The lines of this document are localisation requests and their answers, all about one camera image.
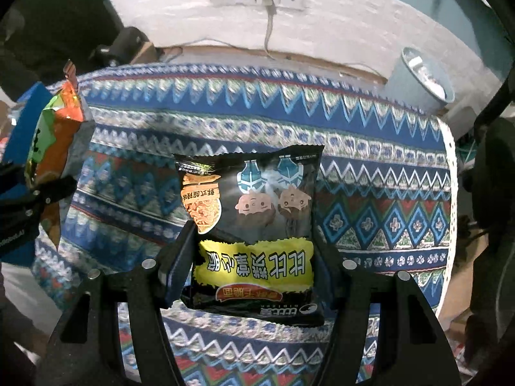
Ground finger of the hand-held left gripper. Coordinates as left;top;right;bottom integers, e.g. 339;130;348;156
0;162;27;188
24;176;78;226

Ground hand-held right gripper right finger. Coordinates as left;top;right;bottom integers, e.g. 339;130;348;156
312;237;463;386

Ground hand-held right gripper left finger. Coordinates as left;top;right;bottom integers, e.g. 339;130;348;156
38;219;200;386

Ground orange green-label cracker bag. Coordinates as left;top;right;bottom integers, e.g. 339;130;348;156
24;60;95;250

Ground blue storage box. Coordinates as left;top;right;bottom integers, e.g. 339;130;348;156
0;82;55;268

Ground black and yellow snack packet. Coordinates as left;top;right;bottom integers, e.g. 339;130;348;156
174;145;326;327

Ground black device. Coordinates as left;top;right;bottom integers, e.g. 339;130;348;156
94;27;155;67

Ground blue patterned tablecloth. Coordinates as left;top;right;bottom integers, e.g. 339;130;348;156
32;62;459;386

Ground black chair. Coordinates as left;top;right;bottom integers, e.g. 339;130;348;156
463;80;515;371

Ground grey waste bin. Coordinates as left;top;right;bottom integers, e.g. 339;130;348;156
385;47;455;113

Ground white plug cable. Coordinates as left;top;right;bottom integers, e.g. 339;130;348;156
261;0;279;56

